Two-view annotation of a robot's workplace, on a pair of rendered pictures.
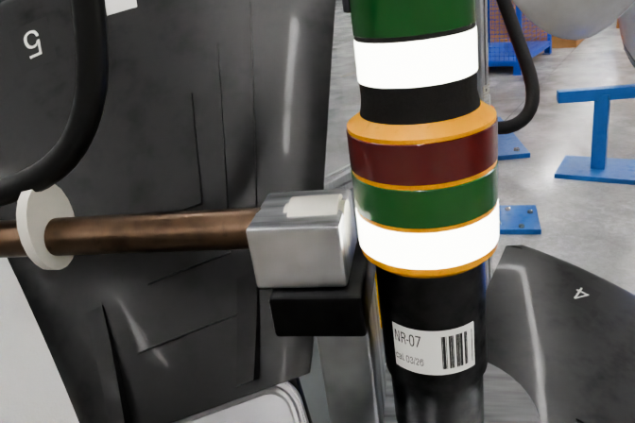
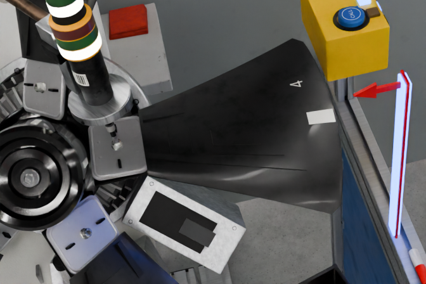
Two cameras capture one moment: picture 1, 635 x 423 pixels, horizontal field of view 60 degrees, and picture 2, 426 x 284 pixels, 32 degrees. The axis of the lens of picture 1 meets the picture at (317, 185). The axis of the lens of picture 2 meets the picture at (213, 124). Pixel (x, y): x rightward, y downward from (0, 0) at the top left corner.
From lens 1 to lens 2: 0.69 m
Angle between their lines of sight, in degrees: 42
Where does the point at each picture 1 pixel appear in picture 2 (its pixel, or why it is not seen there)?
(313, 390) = not seen: hidden behind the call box
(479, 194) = (72, 45)
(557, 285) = (290, 73)
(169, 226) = (26, 9)
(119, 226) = (16, 1)
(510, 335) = (234, 86)
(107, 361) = (26, 32)
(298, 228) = (44, 30)
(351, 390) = (66, 77)
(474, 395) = (94, 94)
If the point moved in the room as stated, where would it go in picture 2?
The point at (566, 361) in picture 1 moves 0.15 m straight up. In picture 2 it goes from (241, 109) to (225, 12)
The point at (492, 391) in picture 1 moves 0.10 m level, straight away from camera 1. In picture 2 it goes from (118, 97) to (189, 50)
